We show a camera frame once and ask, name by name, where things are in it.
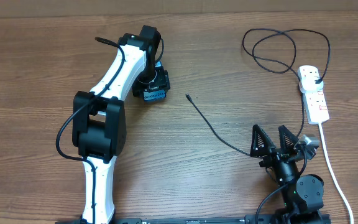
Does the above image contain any white power strip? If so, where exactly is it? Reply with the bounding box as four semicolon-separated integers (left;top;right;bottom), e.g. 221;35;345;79
298;65;329;124

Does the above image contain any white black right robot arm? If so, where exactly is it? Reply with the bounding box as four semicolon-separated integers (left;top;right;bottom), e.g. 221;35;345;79
246;124;331;223

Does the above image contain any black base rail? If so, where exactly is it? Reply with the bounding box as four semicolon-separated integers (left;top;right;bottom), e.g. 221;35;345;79
55;215;331;224

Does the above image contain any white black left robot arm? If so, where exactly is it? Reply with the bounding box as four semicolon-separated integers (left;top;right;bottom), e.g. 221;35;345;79
55;26;170;224

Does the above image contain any white charger plug adapter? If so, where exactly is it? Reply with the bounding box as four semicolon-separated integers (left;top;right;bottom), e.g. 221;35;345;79
299;77;324;94

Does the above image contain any Samsung Galaxy smartphone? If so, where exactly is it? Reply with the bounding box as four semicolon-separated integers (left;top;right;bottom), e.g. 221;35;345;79
144;90;166;102

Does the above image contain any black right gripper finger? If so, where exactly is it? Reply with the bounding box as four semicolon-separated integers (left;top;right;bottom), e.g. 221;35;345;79
278;125;298;152
250;124;276;157

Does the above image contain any black charger cable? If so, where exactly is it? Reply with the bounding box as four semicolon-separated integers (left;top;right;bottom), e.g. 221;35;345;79
185;28;331;158

